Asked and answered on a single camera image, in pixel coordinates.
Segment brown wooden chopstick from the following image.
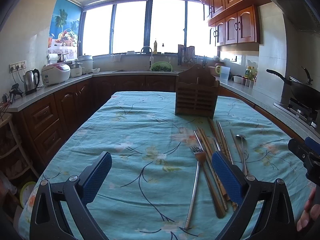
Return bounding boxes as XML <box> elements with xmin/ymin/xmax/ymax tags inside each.
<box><xmin>195</xmin><ymin>127</ymin><xmax>227</xmax><ymax>218</ymax></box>

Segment steel spoon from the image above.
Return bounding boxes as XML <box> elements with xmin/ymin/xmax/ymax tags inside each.
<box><xmin>236</xmin><ymin>134</ymin><xmax>248</xmax><ymax>175</ymax></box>

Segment steel fork wooden handle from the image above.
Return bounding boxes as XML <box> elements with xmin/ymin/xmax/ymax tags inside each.
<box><xmin>184</xmin><ymin>146</ymin><xmax>201</xmax><ymax>230</ymax></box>

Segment kitchen faucet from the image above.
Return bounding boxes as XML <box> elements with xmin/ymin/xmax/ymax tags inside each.
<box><xmin>140</xmin><ymin>46</ymin><xmax>153</xmax><ymax>55</ymax></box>

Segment person's right hand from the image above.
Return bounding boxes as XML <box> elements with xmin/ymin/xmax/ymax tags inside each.
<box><xmin>296</xmin><ymin>188</ymin><xmax>319</xmax><ymax>232</ymax></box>

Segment gas stove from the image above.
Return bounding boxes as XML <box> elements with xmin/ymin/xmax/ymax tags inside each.
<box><xmin>273</xmin><ymin>98</ymin><xmax>318</xmax><ymax>130</ymax></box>

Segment wooden side shelf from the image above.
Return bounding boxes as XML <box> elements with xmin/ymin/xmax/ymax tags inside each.
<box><xmin>1</xmin><ymin>113</ymin><xmax>39</xmax><ymax>223</ymax></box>

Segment white seasoning containers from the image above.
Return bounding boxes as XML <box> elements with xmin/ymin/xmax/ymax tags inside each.
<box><xmin>233</xmin><ymin>75</ymin><xmax>254</xmax><ymax>88</ymax></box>

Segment yellow oil bottles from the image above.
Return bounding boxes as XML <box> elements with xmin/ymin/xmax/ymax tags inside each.
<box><xmin>245</xmin><ymin>66</ymin><xmax>257</xmax><ymax>81</ymax></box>

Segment floral teal tablecloth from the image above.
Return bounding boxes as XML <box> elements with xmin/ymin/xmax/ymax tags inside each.
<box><xmin>17</xmin><ymin>90</ymin><xmax>316</xmax><ymax>240</ymax></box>

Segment brown wooden utensil holder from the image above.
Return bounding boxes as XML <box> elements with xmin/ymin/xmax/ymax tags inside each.
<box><xmin>175</xmin><ymin>64</ymin><xmax>220</xmax><ymax>119</ymax></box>

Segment steel range hood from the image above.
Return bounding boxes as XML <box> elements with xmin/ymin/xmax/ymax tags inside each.
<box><xmin>271</xmin><ymin>0</ymin><xmax>319</xmax><ymax>34</ymax></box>

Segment steel electric kettle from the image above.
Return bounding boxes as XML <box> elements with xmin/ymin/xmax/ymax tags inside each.
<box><xmin>23</xmin><ymin>69</ymin><xmax>40</xmax><ymax>95</ymax></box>

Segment white pink rice cooker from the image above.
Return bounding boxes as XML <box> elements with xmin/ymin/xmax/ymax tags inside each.
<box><xmin>41</xmin><ymin>63</ymin><xmax>71</xmax><ymax>87</ymax></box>

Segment knife block rack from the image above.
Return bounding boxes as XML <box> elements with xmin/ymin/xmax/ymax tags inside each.
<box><xmin>177</xmin><ymin>44</ymin><xmax>196</xmax><ymax>67</ymax></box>

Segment white pot cooker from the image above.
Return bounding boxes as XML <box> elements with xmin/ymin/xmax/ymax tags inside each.
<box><xmin>70</xmin><ymin>55</ymin><xmax>94</xmax><ymax>77</ymax></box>

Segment green colander with vegetables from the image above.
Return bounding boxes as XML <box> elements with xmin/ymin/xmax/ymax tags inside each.
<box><xmin>151</xmin><ymin>61</ymin><xmax>172</xmax><ymax>72</ymax></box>

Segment oil bottle on windowsill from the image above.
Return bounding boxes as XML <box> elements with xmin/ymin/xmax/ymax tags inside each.
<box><xmin>153</xmin><ymin>40</ymin><xmax>157</xmax><ymax>54</ymax></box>

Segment tropical fruit poster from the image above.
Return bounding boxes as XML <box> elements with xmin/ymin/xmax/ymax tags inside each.
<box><xmin>48</xmin><ymin>0</ymin><xmax>82</xmax><ymax>60</ymax></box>

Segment black wok with handle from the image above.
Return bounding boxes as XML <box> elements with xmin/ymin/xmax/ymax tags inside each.
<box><xmin>266</xmin><ymin>69</ymin><xmax>320</xmax><ymax>111</ymax></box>

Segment clear measuring jug green handle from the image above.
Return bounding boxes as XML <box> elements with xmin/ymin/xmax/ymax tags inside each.
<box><xmin>215</xmin><ymin>65</ymin><xmax>230</xmax><ymax>81</ymax></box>

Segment wall power outlet strip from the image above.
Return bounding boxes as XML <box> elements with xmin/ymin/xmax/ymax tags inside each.
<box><xmin>9</xmin><ymin>60</ymin><xmax>27</xmax><ymax>73</ymax></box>

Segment upper wooden wall cabinets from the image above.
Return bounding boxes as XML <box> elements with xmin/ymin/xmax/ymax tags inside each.
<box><xmin>200</xmin><ymin>0</ymin><xmax>271</xmax><ymax>47</ymax></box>

